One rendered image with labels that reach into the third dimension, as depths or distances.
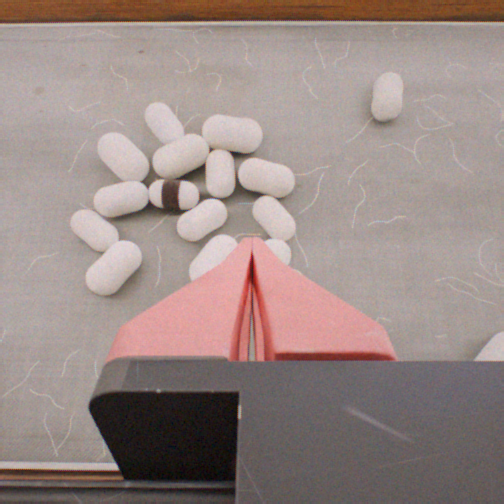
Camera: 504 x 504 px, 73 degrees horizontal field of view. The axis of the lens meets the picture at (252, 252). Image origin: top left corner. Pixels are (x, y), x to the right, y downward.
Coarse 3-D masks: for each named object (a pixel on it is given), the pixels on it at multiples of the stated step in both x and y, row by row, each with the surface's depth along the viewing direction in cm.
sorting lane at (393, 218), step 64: (0, 64) 25; (64, 64) 25; (128, 64) 25; (192, 64) 25; (256, 64) 25; (320, 64) 25; (384, 64) 25; (448, 64) 25; (0, 128) 24; (64, 128) 24; (128, 128) 24; (192, 128) 24; (320, 128) 24; (384, 128) 23; (448, 128) 23; (0, 192) 22; (64, 192) 22; (256, 192) 22; (320, 192) 22; (384, 192) 22; (448, 192) 22; (0, 256) 21; (64, 256) 21; (192, 256) 21; (320, 256) 21; (384, 256) 21; (448, 256) 21; (0, 320) 20; (64, 320) 20; (128, 320) 20; (384, 320) 20; (448, 320) 20; (0, 384) 19; (64, 384) 19; (0, 448) 18; (64, 448) 18
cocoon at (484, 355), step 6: (498, 336) 18; (492, 342) 18; (498, 342) 18; (486, 348) 18; (492, 348) 18; (498, 348) 18; (480, 354) 18; (486, 354) 18; (492, 354) 18; (498, 354) 18; (474, 360) 19; (480, 360) 18; (486, 360) 18; (492, 360) 18; (498, 360) 17
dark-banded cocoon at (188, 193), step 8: (152, 184) 21; (160, 184) 21; (184, 184) 21; (192, 184) 21; (152, 192) 21; (160, 192) 20; (184, 192) 20; (192, 192) 21; (152, 200) 21; (160, 200) 21; (184, 200) 20; (192, 200) 21; (184, 208) 21
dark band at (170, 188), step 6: (168, 180) 21; (174, 180) 21; (180, 180) 21; (162, 186) 20; (168, 186) 20; (174, 186) 20; (162, 192) 20; (168, 192) 20; (174, 192) 20; (162, 198) 20; (168, 198) 20; (174, 198) 20; (162, 204) 21; (168, 204) 21; (174, 204) 21
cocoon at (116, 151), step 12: (108, 144) 21; (120, 144) 21; (132, 144) 21; (108, 156) 21; (120, 156) 21; (132, 156) 21; (144, 156) 21; (120, 168) 21; (132, 168) 21; (144, 168) 21; (132, 180) 21
